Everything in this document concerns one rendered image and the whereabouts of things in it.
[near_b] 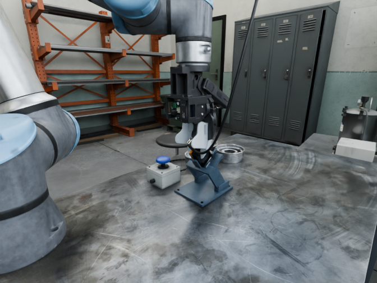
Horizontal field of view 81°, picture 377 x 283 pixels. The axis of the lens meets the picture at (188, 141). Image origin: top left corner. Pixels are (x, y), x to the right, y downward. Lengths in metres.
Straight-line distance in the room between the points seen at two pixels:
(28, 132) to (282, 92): 3.31
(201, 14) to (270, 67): 3.15
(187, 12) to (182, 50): 0.07
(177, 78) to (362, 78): 3.45
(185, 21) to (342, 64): 3.47
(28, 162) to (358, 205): 0.70
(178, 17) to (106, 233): 0.44
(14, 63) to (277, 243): 0.61
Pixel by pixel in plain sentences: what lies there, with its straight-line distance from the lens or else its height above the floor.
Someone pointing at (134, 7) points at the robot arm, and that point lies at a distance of 0.33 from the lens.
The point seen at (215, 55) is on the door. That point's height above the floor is 1.42.
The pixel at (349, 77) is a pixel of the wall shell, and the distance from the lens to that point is 3.81.
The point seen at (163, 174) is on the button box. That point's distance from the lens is 0.60.
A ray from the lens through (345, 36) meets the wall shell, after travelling 3.87.
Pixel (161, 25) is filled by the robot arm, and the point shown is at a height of 1.19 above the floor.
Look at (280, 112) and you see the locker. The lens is 3.54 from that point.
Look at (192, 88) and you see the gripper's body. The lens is 0.48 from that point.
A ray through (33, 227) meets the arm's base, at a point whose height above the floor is 0.86.
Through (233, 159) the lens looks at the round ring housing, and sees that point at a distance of 0.78.
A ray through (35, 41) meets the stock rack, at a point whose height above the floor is 1.53.
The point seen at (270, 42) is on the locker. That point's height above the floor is 1.51.
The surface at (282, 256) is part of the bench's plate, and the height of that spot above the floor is 0.80.
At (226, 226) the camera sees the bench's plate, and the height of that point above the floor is 0.80.
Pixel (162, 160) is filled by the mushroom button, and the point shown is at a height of 0.87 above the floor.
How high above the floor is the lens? 1.10
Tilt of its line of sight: 17 degrees down
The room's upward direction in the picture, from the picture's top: straight up
